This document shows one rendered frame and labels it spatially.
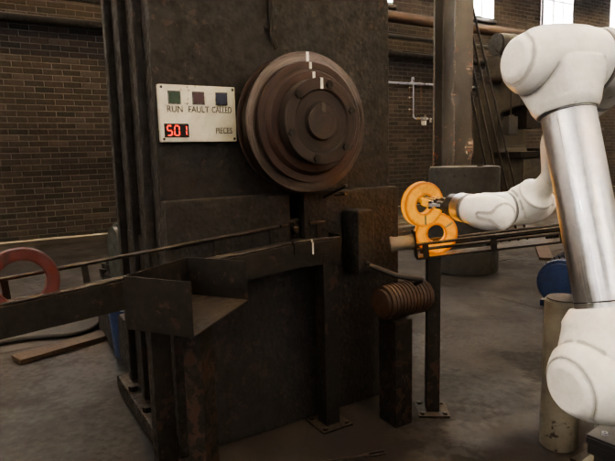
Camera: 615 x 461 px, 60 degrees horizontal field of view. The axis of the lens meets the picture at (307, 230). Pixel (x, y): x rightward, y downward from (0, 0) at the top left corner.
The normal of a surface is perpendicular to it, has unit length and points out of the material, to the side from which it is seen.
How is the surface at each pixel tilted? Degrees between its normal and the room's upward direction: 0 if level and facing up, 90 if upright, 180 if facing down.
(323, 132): 90
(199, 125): 90
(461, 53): 90
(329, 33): 90
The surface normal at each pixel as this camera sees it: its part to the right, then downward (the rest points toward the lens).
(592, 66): 0.31, -0.07
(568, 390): -0.93, 0.17
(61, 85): 0.52, 0.11
